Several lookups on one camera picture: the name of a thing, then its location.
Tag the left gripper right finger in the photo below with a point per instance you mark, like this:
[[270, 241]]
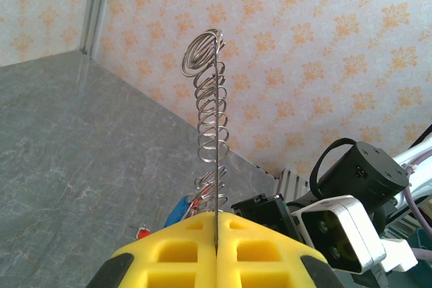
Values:
[[263, 264]]

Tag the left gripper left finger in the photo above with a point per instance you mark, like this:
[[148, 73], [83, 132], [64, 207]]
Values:
[[175, 264]]

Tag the red key tag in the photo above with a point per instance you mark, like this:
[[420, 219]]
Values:
[[143, 233]]

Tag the blue key tag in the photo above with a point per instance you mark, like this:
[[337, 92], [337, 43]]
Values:
[[177, 212]]

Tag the metal disc with key rings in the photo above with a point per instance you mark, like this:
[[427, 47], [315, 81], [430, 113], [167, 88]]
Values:
[[215, 116]]

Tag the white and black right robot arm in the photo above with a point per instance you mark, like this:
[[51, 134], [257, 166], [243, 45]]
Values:
[[418, 151]]

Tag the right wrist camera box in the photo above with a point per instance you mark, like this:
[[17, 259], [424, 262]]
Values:
[[337, 234]]

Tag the thin aluminium side rail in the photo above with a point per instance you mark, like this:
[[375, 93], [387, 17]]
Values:
[[290, 181]]

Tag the aluminium frame post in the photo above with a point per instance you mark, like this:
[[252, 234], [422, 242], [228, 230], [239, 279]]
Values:
[[96, 8]]

